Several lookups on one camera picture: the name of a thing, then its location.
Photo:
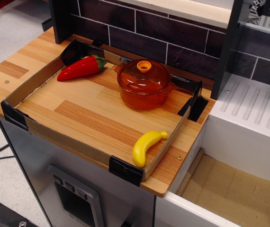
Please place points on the cardboard fence with black tape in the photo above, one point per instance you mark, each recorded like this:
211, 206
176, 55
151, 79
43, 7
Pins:
88, 117

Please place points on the yellow toy banana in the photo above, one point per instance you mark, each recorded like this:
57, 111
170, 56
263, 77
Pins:
146, 141

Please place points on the white toy sink unit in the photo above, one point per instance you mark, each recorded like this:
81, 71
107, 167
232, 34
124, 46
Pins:
225, 178

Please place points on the orange transparent plastic pot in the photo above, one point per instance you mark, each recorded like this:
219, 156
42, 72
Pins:
145, 102

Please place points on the silver toy dishwasher front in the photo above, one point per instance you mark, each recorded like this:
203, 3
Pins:
72, 191

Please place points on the orange transparent pot lid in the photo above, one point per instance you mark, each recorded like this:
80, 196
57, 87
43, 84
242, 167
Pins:
143, 76

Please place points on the red toy chili pepper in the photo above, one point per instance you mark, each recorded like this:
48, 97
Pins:
84, 67

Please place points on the dark shelf upright post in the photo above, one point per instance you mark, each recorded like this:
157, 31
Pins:
221, 78

